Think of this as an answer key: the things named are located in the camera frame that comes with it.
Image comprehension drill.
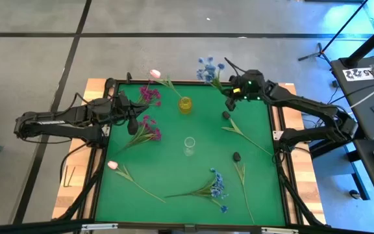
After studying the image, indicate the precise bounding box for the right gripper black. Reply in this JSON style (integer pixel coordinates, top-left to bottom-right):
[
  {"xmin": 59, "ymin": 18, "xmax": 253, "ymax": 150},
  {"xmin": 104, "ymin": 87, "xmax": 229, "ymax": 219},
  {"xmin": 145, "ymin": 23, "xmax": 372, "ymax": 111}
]
[{"xmin": 221, "ymin": 70, "xmax": 266, "ymax": 112}]

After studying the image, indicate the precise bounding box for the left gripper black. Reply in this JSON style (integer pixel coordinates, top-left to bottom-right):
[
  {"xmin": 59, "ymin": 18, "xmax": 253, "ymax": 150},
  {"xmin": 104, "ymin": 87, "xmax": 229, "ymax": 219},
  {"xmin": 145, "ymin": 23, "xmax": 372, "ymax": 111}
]
[{"xmin": 110, "ymin": 91, "xmax": 149, "ymax": 136}]

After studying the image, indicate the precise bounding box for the dark artificial tulip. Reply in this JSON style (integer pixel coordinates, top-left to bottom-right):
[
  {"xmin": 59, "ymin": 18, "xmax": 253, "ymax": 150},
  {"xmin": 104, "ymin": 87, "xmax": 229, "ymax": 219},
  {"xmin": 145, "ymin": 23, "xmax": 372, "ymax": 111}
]
[
  {"xmin": 232, "ymin": 151, "xmax": 256, "ymax": 225},
  {"xmin": 221, "ymin": 110, "xmax": 273, "ymax": 157}
]

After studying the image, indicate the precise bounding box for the blue artificial flower bunch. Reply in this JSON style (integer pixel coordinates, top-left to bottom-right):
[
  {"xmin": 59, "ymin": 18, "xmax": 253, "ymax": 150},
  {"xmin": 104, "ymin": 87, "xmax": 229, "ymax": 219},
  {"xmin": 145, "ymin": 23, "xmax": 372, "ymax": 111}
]
[
  {"xmin": 164, "ymin": 167, "xmax": 229, "ymax": 215},
  {"xmin": 195, "ymin": 56, "xmax": 227, "ymax": 94}
]

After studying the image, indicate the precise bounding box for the pink artificial tulip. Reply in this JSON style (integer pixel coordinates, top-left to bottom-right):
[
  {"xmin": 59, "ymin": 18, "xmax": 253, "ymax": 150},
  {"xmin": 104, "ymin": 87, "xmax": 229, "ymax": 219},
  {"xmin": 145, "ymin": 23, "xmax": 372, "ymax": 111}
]
[
  {"xmin": 107, "ymin": 160, "xmax": 167, "ymax": 203},
  {"xmin": 149, "ymin": 69, "xmax": 184, "ymax": 99}
]

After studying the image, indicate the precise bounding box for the yellow glass vase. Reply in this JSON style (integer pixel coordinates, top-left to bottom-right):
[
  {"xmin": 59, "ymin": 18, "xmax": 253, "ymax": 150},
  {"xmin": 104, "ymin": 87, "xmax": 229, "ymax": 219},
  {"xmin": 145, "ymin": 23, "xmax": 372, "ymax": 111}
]
[{"xmin": 178, "ymin": 96, "xmax": 193, "ymax": 115}]

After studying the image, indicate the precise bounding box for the clear glass vase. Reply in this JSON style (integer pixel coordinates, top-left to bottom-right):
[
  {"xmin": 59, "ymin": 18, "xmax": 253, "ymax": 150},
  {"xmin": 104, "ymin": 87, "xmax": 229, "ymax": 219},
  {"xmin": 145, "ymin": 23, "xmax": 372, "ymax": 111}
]
[{"xmin": 183, "ymin": 136, "xmax": 197, "ymax": 157}]

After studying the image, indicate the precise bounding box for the green table mat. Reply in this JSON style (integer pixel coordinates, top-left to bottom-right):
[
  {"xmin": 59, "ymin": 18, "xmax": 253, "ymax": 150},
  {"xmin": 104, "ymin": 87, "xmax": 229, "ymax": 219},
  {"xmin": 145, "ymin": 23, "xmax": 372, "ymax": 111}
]
[{"xmin": 95, "ymin": 83, "xmax": 287, "ymax": 227}]

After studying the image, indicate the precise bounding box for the black tripod stand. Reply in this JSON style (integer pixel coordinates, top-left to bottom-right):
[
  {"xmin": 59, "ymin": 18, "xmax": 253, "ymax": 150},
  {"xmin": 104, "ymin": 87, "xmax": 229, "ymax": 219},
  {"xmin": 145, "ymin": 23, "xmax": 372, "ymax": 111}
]
[{"xmin": 297, "ymin": 0, "xmax": 369, "ymax": 66}]

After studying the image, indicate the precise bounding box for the white printed label sheet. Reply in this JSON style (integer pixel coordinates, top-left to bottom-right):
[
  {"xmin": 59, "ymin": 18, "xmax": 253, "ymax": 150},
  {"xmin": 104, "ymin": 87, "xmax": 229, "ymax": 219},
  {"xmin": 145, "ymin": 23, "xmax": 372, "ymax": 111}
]
[{"xmin": 342, "ymin": 66, "xmax": 374, "ymax": 82}]

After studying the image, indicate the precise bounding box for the black monitor pole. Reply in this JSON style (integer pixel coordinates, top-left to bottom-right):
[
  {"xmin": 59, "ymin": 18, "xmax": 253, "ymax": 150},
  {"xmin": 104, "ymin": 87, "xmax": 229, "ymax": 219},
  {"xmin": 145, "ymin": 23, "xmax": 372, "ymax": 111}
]
[{"xmin": 342, "ymin": 16, "xmax": 374, "ymax": 68}]

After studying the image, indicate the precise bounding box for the black desk leg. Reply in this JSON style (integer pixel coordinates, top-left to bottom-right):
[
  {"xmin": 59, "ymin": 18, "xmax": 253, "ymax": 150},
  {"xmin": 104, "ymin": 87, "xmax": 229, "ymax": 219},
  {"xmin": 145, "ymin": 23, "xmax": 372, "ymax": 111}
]
[{"xmin": 344, "ymin": 151, "xmax": 371, "ymax": 202}]

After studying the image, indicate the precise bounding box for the black rig beam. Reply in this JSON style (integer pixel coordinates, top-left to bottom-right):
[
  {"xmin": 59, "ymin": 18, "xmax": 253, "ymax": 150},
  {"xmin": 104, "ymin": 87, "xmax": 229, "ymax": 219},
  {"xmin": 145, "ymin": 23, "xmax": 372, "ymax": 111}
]
[{"xmin": 0, "ymin": 218, "xmax": 374, "ymax": 234}]

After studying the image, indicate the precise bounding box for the dark grey desk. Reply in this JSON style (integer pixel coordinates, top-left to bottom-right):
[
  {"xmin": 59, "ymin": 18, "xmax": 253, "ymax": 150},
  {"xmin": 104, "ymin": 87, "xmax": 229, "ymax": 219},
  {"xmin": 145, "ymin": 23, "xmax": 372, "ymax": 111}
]
[{"xmin": 352, "ymin": 138, "xmax": 374, "ymax": 220}]

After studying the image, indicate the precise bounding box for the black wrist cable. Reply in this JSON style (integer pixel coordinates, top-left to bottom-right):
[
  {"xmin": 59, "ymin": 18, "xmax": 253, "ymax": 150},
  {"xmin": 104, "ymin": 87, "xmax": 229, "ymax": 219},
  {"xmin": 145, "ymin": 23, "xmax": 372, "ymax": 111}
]
[{"xmin": 224, "ymin": 57, "xmax": 246, "ymax": 77}]

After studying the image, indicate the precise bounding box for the black metal table frame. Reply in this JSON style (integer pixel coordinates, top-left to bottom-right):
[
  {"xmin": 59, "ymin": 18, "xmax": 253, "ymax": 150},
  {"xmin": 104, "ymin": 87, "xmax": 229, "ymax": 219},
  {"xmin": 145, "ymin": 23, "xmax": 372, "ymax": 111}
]
[{"xmin": 89, "ymin": 79, "xmax": 293, "ymax": 230}]

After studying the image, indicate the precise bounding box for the black cable bundle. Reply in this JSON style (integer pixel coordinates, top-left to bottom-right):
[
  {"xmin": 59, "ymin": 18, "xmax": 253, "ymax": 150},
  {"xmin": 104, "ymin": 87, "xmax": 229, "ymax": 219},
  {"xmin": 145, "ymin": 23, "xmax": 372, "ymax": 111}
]
[
  {"xmin": 277, "ymin": 155, "xmax": 326, "ymax": 228},
  {"xmin": 53, "ymin": 142, "xmax": 108, "ymax": 222}
]

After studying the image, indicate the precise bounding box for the silver metal bracket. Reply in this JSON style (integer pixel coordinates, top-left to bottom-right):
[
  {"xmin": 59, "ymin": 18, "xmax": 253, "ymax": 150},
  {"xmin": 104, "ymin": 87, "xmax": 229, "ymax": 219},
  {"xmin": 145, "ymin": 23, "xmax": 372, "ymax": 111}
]
[
  {"xmin": 81, "ymin": 223, "xmax": 119, "ymax": 232},
  {"xmin": 260, "ymin": 226, "xmax": 300, "ymax": 234}
]

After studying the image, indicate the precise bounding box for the white cable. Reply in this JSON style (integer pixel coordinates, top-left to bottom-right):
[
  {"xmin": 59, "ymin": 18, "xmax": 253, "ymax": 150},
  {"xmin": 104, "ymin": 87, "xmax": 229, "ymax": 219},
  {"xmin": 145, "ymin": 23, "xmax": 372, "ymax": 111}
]
[{"xmin": 349, "ymin": 77, "xmax": 374, "ymax": 110}]

